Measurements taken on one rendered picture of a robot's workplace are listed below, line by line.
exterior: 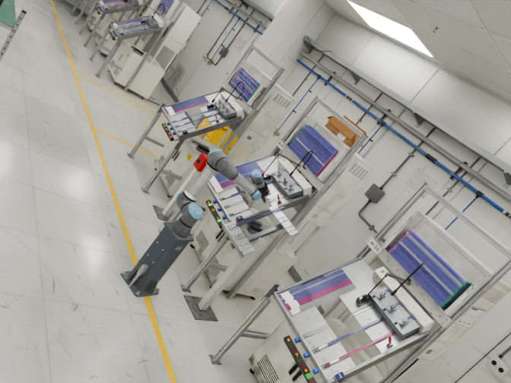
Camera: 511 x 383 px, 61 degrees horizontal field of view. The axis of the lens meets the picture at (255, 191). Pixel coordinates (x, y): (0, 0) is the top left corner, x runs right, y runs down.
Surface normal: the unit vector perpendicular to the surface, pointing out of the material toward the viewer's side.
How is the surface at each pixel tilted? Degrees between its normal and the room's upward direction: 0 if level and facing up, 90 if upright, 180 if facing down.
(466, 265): 90
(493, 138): 90
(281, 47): 90
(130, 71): 90
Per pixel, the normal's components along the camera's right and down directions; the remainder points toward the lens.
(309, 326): -0.05, -0.76
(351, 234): -0.67, -0.33
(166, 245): -0.50, -0.11
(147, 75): 0.42, 0.57
